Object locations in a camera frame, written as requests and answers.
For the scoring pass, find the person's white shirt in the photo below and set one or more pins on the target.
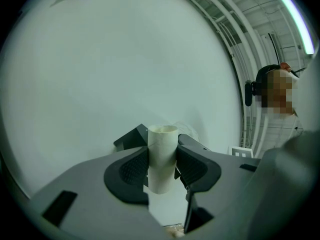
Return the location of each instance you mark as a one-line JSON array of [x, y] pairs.
[[280, 131]]

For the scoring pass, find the ceiling light tube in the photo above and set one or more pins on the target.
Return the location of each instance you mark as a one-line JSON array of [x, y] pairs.
[[297, 19]]

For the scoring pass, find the orange hair clip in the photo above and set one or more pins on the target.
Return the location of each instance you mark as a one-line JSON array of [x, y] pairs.
[[285, 66]]

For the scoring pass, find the black toilet paper holder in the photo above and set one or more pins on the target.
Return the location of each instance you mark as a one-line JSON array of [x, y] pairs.
[[131, 139]]

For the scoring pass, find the thick white ceiling pipe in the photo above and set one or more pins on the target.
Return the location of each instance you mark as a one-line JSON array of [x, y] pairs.
[[240, 21]]

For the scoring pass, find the black head-mounted camera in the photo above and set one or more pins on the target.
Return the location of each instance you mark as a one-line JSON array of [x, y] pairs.
[[251, 94]]

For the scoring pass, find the white wall socket box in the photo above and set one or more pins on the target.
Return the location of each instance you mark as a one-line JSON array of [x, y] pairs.
[[242, 152]]

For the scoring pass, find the person's head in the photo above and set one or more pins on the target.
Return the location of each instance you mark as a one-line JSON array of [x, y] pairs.
[[277, 91]]

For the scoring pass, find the thin white ceiling pipe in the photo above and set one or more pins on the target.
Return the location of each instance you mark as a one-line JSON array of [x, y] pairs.
[[225, 26]]

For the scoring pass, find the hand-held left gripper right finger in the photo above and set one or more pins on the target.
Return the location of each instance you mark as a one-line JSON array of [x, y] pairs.
[[197, 169]]

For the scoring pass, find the cardboard toilet paper roll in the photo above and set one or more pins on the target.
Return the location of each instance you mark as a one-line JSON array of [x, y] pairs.
[[162, 156]]

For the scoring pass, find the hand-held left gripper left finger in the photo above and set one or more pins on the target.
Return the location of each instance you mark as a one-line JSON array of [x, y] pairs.
[[95, 184]]

